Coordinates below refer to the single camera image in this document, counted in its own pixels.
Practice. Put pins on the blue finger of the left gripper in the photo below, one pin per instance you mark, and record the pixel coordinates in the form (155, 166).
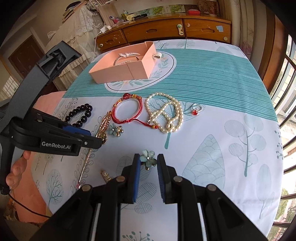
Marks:
(90, 142)
(79, 131)

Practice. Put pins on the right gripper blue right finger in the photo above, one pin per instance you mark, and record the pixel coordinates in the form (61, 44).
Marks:
(164, 179)

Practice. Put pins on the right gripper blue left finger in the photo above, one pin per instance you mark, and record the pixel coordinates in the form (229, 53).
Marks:
(133, 180)

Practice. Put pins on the gold rose brooch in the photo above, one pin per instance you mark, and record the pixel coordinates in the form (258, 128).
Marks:
(101, 133)

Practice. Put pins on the teal flower earring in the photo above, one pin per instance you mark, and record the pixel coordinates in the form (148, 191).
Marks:
(115, 130)
(147, 159)

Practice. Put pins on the pearl safety pin brooch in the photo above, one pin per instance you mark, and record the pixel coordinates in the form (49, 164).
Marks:
(105, 176)

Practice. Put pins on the pink smart watch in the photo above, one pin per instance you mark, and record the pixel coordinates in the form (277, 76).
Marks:
(125, 56)

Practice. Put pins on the pink jewelry box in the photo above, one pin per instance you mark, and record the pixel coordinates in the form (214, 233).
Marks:
(126, 69)

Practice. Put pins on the person left hand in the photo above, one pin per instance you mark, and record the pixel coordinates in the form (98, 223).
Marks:
(18, 168)

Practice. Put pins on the tree print tablecloth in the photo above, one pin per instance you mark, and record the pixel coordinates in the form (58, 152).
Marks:
(205, 109)

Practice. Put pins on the pink blanket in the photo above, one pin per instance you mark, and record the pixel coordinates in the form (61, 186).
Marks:
(31, 206)

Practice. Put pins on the lace covered piano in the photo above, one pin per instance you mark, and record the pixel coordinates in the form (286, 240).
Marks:
(79, 32)

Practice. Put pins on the black flashlight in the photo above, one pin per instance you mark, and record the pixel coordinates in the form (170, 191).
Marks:
(139, 16)

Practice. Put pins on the wooden desk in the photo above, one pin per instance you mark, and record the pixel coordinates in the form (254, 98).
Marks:
(162, 27)

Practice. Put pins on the red box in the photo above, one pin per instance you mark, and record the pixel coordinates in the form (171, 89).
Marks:
(194, 12)

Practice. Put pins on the floral curtain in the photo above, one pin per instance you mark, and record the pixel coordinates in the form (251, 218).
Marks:
(242, 17)

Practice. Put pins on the white charger with cable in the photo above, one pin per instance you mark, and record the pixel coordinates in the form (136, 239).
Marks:
(104, 29)

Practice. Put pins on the window frame with grille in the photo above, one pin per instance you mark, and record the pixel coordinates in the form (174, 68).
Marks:
(277, 70)

